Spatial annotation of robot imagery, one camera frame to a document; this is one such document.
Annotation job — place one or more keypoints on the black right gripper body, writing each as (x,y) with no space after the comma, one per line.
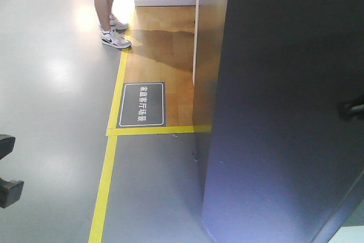
(349,110)

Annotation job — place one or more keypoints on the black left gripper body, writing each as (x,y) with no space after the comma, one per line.
(11,188)

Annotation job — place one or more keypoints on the dark floor label sign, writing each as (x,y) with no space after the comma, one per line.
(142,105)

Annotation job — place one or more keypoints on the fridge door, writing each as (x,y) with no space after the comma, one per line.
(282,166)

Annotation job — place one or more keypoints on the person in white shorts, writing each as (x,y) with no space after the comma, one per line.
(110,25)

